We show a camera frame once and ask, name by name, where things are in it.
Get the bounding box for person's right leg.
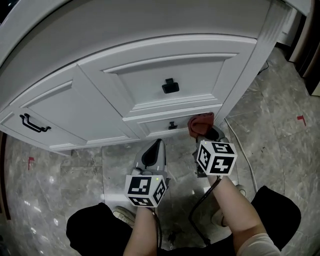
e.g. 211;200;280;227
249;185;302;251

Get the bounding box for person's leg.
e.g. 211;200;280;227
249;185;302;251
65;202;137;256

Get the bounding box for person's right forearm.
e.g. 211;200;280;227
208;174;266;241

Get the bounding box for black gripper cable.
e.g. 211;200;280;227
149;206;163;249
188;175;224;247

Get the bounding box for white cabinet door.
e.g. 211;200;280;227
0;106;87;152
8;63;141;146

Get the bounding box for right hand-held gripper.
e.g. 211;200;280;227
192;125;239;179

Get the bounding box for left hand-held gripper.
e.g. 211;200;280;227
124;138;172;208

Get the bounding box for white cabinet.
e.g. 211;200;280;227
0;0;311;157

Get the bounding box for brown cloth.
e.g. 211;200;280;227
187;112;215;140

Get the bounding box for person's light shirt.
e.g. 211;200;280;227
236;233;283;256

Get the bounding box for pale board black edge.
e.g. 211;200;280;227
289;9;310;63
301;24;320;78

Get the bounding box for small white drawer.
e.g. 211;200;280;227
122;103;224;138

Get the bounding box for thin black floor cable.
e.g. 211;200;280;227
257;60;270;75

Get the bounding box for person's left forearm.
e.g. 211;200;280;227
123;206;161;256

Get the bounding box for large white drawer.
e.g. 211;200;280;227
76;33;258;118

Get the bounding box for large black drawer handle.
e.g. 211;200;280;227
161;77;181;95

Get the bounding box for beige board black edge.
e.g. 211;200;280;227
309;62;320;97

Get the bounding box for person's white left shoe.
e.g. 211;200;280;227
112;205;137;227

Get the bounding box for white floor cable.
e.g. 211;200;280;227
223;117;259;193

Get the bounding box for person's left leg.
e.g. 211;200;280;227
65;202;137;256

